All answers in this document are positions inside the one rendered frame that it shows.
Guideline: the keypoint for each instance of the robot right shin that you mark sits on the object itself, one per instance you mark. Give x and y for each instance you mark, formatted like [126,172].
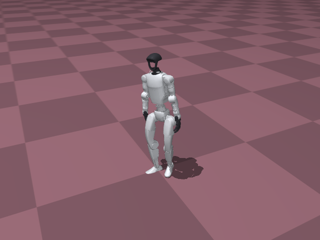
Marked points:
[154,154]

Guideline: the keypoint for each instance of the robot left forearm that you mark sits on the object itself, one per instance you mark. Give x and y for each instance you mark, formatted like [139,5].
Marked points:
[175,108]

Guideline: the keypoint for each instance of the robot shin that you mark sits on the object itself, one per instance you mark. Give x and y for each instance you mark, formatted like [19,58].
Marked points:
[154,154]
[169,156]

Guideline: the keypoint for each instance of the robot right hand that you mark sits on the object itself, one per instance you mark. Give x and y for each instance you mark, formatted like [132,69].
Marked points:
[145,114]

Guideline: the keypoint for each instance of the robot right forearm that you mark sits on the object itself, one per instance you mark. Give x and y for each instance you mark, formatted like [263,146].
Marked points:
[145,105]

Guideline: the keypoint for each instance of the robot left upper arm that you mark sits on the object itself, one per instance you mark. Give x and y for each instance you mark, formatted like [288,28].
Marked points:
[169,81]

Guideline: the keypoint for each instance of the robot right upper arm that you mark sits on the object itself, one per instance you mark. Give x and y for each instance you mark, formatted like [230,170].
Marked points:
[145,93]

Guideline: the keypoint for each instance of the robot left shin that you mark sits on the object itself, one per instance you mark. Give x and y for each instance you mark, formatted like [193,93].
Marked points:
[169,156]

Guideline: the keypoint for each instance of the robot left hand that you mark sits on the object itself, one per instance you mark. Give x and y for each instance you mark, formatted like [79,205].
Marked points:
[178,124]

